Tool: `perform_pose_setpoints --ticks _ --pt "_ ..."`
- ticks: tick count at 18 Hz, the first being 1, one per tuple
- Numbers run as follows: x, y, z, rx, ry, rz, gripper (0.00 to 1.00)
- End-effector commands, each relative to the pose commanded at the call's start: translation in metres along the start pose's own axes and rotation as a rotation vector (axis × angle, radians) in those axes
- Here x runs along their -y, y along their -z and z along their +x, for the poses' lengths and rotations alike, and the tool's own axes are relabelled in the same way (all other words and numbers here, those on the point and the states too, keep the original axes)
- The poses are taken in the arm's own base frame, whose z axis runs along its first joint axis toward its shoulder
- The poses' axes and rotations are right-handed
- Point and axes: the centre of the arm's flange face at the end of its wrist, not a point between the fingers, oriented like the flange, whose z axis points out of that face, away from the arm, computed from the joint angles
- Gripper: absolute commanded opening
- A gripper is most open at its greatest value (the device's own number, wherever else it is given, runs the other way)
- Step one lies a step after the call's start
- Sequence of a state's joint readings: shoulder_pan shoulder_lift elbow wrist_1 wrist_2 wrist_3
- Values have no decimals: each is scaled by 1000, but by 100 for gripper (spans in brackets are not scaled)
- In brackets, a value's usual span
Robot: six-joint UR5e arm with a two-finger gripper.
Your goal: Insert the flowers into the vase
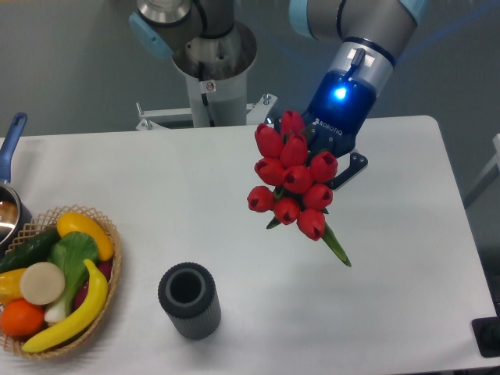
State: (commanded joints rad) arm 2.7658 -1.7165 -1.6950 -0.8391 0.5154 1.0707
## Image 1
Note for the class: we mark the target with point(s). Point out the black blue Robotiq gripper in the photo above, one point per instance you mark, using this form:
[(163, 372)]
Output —
[(343, 100)]

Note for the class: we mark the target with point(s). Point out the red tulip bouquet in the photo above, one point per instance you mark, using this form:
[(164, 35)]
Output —
[(296, 180)]

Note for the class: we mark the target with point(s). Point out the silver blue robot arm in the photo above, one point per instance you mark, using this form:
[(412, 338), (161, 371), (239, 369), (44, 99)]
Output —
[(165, 27)]

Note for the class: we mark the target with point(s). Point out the dark grey ribbed vase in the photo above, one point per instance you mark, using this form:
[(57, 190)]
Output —
[(187, 293)]

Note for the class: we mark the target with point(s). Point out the white table leg right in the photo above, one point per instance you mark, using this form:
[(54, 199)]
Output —
[(488, 174)]

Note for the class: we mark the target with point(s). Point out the black box at edge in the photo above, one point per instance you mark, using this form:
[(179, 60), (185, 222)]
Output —
[(486, 333)]

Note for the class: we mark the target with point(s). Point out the dark red vegetable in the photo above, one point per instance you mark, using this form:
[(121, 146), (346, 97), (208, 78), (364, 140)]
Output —
[(106, 270)]

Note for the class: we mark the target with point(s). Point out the yellow banana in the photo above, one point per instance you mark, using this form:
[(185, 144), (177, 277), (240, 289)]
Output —
[(78, 320)]

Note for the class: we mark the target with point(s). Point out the green bok choy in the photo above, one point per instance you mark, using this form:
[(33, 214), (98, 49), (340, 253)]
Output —
[(68, 254)]

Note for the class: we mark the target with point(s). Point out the woven wicker basket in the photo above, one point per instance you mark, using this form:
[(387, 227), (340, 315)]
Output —
[(42, 223)]

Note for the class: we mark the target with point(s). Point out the green cucumber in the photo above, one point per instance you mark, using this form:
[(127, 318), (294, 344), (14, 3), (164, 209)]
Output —
[(35, 250)]

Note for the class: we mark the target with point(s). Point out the beige round disc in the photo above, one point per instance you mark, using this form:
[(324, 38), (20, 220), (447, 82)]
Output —
[(42, 283)]

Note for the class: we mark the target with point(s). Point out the yellow bell pepper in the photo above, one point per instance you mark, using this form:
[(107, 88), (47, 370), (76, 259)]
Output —
[(10, 286)]

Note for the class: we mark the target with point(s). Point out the orange fruit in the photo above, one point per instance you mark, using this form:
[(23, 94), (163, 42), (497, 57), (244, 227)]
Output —
[(21, 318)]

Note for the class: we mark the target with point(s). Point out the white metal base frame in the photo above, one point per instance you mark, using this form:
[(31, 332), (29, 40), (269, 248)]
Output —
[(159, 119)]

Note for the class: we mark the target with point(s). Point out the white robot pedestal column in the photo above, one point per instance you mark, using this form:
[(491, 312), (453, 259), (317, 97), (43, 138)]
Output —
[(215, 71)]

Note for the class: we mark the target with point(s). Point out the blue handled saucepan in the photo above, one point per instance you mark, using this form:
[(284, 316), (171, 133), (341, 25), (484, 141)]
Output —
[(14, 214)]

